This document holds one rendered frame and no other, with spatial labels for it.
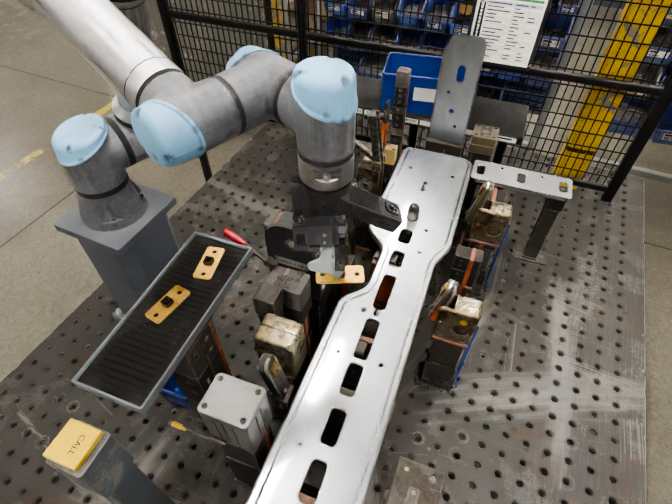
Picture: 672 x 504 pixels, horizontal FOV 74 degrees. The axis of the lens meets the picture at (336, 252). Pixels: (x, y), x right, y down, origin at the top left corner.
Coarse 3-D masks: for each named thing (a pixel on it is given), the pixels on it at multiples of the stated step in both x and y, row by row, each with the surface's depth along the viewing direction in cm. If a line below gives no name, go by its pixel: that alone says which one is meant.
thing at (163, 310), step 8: (176, 288) 86; (184, 288) 86; (168, 296) 83; (176, 296) 85; (184, 296) 85; (160, 304) 83; (168, 304) 82; (176, 304) 83; (152, 312) 82; (160, 312) 82; (168, 312) 82; (152, 320) 81; (160, 320) 81
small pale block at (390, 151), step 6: (390, 144) 135; (384, 150) 134; (390, 150) 133; (396, 150) 134; (390, 156) 134; (396, 156) 137; (384, 162) 137; (390, 162) 136; (384, 168) 139; (390, 168) 138; (384, 174) 140; (390, 174) 140; (384, 180) 142; (384, 186) 144
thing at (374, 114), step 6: (372, 114) 118; (378, 114) 120; (384, 114) 118; (372, 120) 119; (378, 120) 119; (384, 120) 118; (372, 126) 120; (378, 126) 123; (372, 132) 121; (378, 132) 124; (372, 138) 123; (378, 138) 122; (372, 144) 124; (378, 144) 123; (372, 150) 125; (378, 150) 125; (372, 156) 127; (378, 156) 126
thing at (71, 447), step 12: (72, 420) 69; (60, 432) 68; (72, 432) 68; (84, 432) 68; (96, 432) 68; (60, 444) 67; (72, 444) 67; (84, 444) 67; (96, 444) 68; (48, 456) 65; (60, 456) 65; (72, 456) 65; (84, 456) 66; (72, 468) 64
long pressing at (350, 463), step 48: (384, 192) 129; (432, 192) 130; (384, 240) 117; (432, 240) 117; (336, 336) 98; (384, 336) 98; (336, 384) 90; (384, 384) 90; (288, 432) 84; (384, 432) 84; (288, 480) 78; (336, 480) 78
